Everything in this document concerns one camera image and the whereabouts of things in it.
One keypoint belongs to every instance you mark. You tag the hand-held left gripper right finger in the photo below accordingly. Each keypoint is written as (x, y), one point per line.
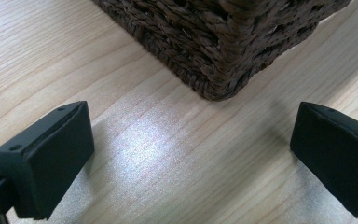
(338, 155)

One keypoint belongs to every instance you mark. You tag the dark brown woven basket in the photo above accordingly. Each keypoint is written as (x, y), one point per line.
(223, 40)

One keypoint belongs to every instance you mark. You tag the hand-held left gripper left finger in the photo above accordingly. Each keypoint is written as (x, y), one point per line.
(49, 161)

